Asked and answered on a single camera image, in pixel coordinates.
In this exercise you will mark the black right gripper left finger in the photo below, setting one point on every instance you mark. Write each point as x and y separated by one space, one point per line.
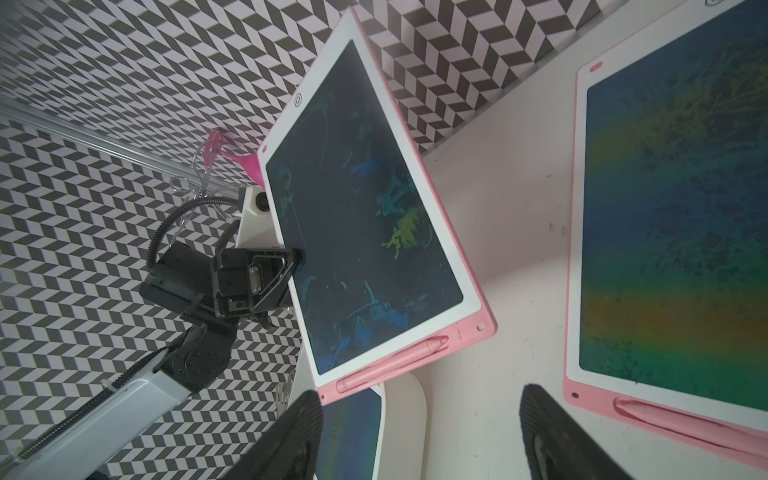
289 448

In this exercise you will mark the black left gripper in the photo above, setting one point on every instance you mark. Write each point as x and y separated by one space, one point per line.
235 283

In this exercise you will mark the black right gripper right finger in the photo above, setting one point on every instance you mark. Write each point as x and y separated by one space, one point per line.
556 446

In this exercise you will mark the white plastic storage box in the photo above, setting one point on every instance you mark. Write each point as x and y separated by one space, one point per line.
403 428

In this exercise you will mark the pink writing tablet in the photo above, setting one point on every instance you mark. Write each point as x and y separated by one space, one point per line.
666 319
350 436
383 285

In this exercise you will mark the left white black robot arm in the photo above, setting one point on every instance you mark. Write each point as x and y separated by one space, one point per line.
160 381

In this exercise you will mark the chrome wire jewelry stand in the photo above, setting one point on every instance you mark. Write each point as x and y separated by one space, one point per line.
201 181

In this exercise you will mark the aluminium corner post left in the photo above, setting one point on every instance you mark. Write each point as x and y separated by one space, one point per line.
26 115

